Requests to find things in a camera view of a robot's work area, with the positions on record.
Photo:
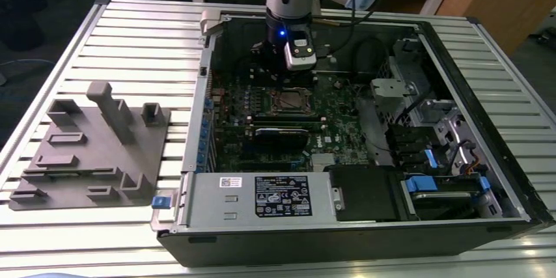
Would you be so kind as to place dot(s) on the silver CPU chip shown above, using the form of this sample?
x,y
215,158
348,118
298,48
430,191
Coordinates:
x,y
292,99

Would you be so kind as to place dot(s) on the CPU socket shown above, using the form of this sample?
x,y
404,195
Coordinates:
x,y
272,89

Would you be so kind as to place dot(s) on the black graphics card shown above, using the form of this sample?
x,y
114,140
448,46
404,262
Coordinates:
x,y
282,138

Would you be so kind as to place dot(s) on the green motherboard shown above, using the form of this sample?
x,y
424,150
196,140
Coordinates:
x,y
343,128

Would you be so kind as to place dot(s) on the silver metal drive cage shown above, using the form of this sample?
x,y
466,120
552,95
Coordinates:
x,y
391,89

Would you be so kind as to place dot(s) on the grey metal support bar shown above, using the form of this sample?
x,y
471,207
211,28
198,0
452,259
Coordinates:
x,y
370,128

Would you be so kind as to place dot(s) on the silver chipset heatsink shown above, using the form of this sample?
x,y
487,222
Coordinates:
x,y
323,159

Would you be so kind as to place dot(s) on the black connector block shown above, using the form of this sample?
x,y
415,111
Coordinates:
x,y
408,141

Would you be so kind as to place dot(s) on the blue plastic clip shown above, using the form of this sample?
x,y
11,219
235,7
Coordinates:
x,y
430,159

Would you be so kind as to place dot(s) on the grey parts rack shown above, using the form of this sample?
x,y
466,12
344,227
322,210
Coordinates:
x,y
100,147

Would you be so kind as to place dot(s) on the silver power supply unit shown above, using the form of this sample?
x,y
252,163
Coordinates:
x,y
208,206

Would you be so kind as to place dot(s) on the hard disk in blue carrier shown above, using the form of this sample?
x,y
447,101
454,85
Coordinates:
x,y
422,183

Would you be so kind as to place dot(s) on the blue case latch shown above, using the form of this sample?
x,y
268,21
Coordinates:
x,y
160,202

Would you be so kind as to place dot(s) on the black PC case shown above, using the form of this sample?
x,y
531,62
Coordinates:
x,y
304,245

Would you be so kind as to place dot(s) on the black chair base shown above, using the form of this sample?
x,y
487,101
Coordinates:
x,y
547,35

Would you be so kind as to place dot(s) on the dark wrist camera mount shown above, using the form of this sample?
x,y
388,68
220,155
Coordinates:
x,y
258,47

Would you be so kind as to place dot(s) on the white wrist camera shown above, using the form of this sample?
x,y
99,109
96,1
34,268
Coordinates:
x,y
299,55

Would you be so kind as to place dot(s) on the beige case bracket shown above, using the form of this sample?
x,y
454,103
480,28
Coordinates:
x,y
211,19

